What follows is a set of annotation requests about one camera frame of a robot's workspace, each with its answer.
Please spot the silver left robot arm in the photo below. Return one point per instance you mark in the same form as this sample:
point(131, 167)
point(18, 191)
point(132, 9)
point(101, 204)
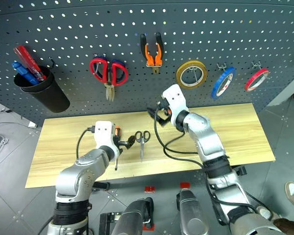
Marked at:
point(76, 176)

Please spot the blue tape roll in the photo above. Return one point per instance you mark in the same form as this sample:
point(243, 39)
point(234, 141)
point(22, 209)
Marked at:
point(216, 86)

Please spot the dark grey metal pegboard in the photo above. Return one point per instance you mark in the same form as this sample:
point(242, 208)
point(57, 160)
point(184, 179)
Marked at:
point(88, 24)

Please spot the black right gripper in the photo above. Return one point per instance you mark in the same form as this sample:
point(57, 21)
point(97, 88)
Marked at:
point(165, 107)

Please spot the red tape roll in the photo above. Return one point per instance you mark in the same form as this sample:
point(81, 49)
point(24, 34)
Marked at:
point(251, 84)

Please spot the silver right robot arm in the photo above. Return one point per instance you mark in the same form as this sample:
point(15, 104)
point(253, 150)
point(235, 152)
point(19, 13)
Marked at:
point(208, 144)

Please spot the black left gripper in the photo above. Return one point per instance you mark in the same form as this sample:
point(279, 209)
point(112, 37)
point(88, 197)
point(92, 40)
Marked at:
point(119, 142)

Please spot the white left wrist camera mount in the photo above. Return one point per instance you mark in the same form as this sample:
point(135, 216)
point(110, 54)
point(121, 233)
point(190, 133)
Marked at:
point(104, 133)

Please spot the black pegboard hook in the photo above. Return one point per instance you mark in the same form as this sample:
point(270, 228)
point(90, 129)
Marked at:
point(53, 63)

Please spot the grey shoe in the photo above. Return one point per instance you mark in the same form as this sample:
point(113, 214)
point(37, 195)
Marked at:
point(264, 212)

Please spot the small red block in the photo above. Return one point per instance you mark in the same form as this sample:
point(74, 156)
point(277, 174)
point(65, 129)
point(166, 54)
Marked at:
point(185, 185)
point(148, 227)
point(150, 189)

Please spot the silver pegboard hook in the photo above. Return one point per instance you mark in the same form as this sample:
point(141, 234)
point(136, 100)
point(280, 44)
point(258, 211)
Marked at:
point(256, 65)
point(195, 73)
point(221, 66)

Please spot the black cup holder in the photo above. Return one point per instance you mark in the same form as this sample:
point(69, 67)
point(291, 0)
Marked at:
point(47, 94)

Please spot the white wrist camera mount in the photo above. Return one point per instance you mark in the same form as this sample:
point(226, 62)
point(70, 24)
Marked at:
point(104, 133)
point(175, 98)

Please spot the orange and black screwdriver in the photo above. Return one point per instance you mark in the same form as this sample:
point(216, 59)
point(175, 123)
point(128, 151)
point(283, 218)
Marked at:
point(116, 162)

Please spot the brown trouser leg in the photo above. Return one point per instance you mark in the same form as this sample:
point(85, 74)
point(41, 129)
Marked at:
point(287, 226)

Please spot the black table clamp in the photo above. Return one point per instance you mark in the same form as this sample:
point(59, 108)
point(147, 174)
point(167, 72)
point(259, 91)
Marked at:
point(240, 170)
point(101, 186)

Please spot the dark grey rounded shape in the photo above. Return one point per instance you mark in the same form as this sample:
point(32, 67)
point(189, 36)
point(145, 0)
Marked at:
point(192, 213)
point(133, 218)

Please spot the orange and black pliers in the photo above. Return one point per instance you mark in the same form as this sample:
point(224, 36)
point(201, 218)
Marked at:
point(150, 58)

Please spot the yellow tape roll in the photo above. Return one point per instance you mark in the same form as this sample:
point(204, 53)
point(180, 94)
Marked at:
point(180, 78)

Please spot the black metal frame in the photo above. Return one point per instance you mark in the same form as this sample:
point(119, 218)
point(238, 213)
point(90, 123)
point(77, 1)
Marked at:
point(105, 224)

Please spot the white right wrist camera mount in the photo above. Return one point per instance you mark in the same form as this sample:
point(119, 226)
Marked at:
point(175, 98)

